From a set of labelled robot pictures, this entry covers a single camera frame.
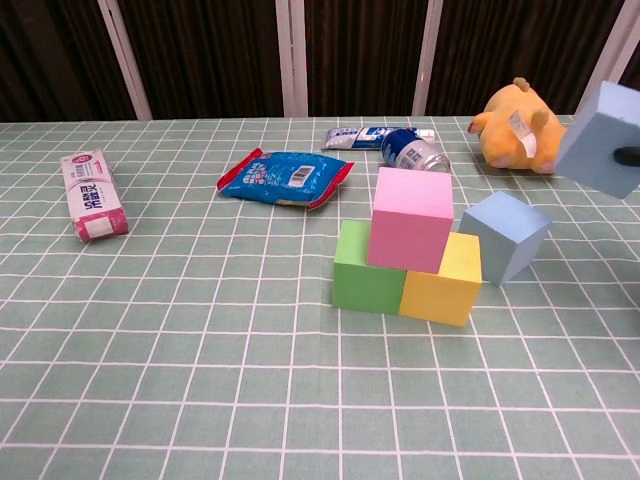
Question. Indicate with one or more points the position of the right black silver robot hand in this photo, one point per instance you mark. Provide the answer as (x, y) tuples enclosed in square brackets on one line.
[(629, 156)]

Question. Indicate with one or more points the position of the pink foam cube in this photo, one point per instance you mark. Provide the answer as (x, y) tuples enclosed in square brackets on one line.
[(407, 235)]

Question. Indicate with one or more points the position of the yellow foam cube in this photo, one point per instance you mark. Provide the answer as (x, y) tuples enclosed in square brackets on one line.
[(435, 300)]

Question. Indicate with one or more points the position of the yellow plush toy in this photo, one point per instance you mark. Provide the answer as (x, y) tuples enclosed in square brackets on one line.
[(515, 140)]

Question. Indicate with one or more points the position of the blue silver drink can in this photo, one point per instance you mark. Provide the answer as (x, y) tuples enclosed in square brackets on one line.
[(412, 155)]

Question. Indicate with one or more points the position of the blue white toothpaste tube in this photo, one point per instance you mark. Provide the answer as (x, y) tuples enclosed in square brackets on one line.
[(350, 139)]

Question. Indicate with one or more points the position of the green foam cube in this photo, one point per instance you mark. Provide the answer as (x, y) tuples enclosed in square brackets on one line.
[(365, 290)]

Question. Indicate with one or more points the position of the blue red snack bag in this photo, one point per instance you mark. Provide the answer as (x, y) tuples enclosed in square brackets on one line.
[(285, 177)]

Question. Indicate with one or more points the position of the green checked tablecloth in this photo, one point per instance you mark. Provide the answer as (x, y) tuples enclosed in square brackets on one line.
[(150, 350)]

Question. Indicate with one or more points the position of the pink white toothpaste box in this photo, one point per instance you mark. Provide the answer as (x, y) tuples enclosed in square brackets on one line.
[(92, 200)]

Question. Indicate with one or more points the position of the white frame pole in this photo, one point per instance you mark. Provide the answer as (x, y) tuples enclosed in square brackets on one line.
[(612, 50), (126, 62), (427, 60), (292, 60)]

